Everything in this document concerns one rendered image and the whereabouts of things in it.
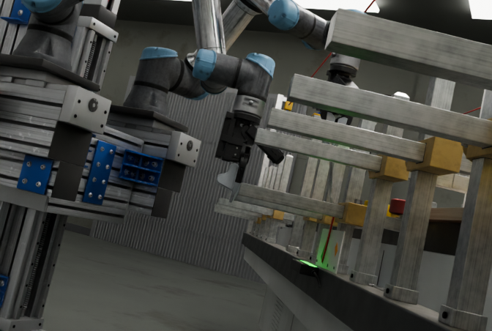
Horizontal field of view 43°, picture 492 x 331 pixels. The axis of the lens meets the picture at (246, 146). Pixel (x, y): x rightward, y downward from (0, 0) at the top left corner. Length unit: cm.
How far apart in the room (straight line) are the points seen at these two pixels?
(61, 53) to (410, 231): 100
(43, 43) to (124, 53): 910
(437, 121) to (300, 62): 845
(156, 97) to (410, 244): 117
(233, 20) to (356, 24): 153
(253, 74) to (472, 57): 100
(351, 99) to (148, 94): 133
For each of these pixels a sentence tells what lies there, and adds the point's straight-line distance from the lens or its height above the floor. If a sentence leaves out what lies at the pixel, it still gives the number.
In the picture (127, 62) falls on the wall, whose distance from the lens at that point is 1067.
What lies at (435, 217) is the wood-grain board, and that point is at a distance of 151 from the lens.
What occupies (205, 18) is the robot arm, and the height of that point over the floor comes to 126.
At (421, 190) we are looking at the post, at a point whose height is 89.
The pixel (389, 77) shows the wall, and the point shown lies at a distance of 882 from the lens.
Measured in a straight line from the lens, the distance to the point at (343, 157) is 129.
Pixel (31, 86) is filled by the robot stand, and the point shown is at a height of 98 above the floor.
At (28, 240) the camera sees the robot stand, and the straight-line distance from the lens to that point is 188.
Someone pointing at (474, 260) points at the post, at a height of 79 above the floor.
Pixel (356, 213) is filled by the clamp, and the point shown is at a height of 85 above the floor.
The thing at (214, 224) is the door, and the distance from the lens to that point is 918.
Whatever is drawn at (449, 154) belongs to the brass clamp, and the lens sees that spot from 104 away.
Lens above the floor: 77
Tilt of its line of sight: 7 degrees up
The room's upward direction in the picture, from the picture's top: 13 degrees clockwise
